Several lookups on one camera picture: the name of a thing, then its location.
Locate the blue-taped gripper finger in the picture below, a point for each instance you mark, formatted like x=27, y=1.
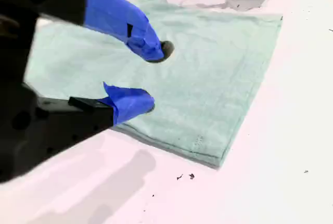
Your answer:
x=117, y=18
x=127, y=104

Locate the pale green T-shirt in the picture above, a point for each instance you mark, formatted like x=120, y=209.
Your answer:
x=203, y=78

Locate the small dark debris bit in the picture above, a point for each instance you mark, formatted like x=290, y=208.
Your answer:
x=192, y=176
x=179, y=176

